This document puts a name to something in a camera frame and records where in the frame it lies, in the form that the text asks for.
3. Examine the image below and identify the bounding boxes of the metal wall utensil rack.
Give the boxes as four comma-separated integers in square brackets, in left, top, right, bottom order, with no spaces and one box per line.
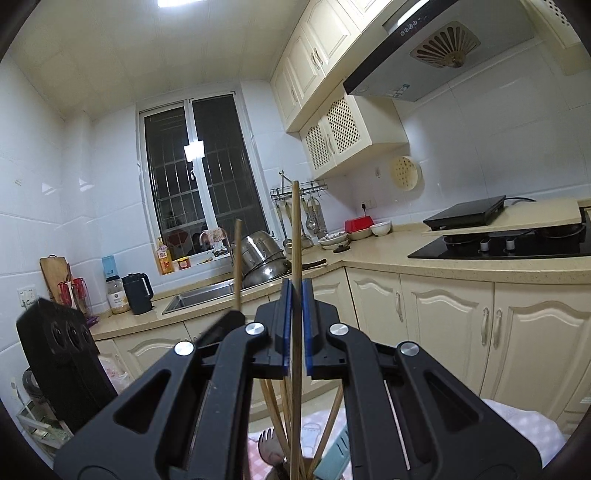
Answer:
[270,181,329,203]

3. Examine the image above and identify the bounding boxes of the row of hanging metal utensils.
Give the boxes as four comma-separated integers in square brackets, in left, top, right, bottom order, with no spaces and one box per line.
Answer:
[276,194,329,248]

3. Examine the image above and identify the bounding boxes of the black induction cooker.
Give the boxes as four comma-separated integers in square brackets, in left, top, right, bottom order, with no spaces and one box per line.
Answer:
[422,195,508,230]

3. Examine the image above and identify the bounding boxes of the cream lattice door cabinet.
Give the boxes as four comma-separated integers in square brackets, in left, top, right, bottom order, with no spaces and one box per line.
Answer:
[299,92,410,180]
[536,0,586,77]

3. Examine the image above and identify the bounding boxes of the black electric kettle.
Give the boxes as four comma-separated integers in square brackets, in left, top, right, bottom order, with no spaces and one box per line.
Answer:
[122,272,155,316]

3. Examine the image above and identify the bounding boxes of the cream upper wall cabinets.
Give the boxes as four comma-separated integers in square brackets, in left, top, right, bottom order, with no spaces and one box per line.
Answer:
[270,0,399,133]

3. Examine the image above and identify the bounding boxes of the pink checked tablecloth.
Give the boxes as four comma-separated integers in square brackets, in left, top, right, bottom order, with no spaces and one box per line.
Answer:
[247,398,570,480]

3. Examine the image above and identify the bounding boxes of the red handled utensil holder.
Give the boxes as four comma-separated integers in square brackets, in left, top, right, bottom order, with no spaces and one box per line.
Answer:
[57,277,91,320]

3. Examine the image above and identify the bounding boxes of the barred kitchen window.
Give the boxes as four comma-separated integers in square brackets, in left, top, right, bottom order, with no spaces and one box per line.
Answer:
[136,94,271,274]

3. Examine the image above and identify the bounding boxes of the teal plastic holder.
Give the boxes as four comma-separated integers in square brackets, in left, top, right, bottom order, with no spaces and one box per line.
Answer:
[314,424,350,480]

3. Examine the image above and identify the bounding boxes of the yellow dish soap bottle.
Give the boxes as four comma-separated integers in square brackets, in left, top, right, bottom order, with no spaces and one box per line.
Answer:
[155,236,177,276]

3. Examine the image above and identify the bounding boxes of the steel kitchen sink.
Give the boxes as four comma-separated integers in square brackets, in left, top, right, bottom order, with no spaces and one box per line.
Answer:
[161,279,260,316]

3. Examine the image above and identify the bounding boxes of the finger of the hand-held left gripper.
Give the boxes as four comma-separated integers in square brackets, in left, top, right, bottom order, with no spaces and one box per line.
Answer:
[196,310,245,352]

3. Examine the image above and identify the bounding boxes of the wooden cutting board on stove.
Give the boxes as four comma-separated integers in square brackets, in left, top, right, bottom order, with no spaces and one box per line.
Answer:
[421,198,584,238]

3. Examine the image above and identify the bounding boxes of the cream lower kitchen cabinets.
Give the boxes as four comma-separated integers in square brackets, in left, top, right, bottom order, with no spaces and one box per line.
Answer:
[95,265,591,428]

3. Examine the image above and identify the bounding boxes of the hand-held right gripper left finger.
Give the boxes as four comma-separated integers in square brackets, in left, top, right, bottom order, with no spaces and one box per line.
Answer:
[54,277,294,480]

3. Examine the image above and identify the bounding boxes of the wooden chopstick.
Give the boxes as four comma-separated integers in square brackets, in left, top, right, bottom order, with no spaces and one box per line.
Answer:
[310,385,345,469]
[290,181,304,480]
[281,378,293,467]
[233,219,243,315]
[260,380,286,446]

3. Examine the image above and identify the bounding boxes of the dark translucent spork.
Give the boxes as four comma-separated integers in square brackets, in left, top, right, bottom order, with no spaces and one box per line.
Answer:
[257,428,290,480]

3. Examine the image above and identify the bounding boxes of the black gas stove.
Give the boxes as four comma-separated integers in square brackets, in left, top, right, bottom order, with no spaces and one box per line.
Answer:
[407,208,591,260]

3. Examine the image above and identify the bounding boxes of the glass jar with dark lid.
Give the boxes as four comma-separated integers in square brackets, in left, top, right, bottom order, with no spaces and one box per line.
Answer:
[106,275,130,316]

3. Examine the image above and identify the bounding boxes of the large steel pot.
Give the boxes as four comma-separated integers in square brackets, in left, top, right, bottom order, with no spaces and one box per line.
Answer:
[237,230,286,278]

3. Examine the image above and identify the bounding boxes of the white storage rack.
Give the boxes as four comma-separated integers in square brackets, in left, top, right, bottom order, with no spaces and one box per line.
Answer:
[11,368,75,451]

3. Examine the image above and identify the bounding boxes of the pink cloth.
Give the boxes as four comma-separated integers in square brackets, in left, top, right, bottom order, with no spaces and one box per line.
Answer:
[200,228,227,253]

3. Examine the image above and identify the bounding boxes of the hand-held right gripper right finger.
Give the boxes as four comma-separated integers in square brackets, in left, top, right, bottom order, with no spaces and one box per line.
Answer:
[300,277,542,480]

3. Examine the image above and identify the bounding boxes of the grey range hood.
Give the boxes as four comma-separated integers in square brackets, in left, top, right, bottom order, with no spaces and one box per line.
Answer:
[342,0,562,103]

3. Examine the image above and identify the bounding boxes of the pink plastic bag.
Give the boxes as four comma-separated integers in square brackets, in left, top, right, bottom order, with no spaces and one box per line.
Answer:
[99,353,134,394]

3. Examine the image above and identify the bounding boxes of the steel wok with black handle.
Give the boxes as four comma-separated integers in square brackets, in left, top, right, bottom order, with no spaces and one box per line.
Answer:
[242,258,328,290]

